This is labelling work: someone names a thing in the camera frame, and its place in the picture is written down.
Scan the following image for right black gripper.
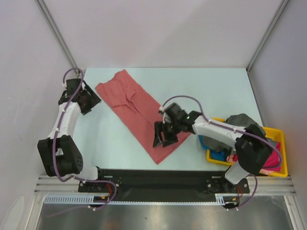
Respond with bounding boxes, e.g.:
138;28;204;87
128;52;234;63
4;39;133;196
153;119;182;147

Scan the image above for salmon pink t shirt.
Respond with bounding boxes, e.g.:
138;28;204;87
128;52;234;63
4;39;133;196
95;70;189;164

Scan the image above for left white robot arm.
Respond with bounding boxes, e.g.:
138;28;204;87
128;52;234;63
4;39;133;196
37;79;106;192

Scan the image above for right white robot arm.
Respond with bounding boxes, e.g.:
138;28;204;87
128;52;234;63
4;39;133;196
153;103;274;192

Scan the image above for blue t shirt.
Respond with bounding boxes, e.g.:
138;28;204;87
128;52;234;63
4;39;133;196
198;135;231;161

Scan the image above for grey t shirt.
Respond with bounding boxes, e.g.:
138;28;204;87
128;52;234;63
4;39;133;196
199;114;266;152

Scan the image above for magenta t shirt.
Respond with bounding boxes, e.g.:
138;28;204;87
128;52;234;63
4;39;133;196
226;150;281;175

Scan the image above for yellow plastic bin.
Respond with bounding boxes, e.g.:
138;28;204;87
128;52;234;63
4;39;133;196
199;126;288;177

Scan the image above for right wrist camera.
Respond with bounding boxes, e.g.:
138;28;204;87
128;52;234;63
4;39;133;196
159;103;187;123

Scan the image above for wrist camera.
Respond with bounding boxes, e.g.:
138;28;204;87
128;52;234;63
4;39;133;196
62;79;82;94
159;103;187;123

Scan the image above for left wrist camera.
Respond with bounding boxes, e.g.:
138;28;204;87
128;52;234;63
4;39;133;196
62;79;82;94

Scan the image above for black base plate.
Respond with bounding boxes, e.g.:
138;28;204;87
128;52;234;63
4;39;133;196
78;169;249;201

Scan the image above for slotted cable duct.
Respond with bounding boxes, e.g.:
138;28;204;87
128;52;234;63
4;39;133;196
44;195;238;206

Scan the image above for aluminium frame rail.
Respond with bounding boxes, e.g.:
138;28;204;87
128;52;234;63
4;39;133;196
34;176;296;196

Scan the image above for left aluminium corner post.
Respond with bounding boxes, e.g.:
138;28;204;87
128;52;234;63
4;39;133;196
34;0;78;68

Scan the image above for aluminium corner post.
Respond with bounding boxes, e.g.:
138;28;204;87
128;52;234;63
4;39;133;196
246;0;291;73
34;0;78;68

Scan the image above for right aluminium corner post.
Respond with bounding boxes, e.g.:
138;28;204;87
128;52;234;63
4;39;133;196
246;0;291;73

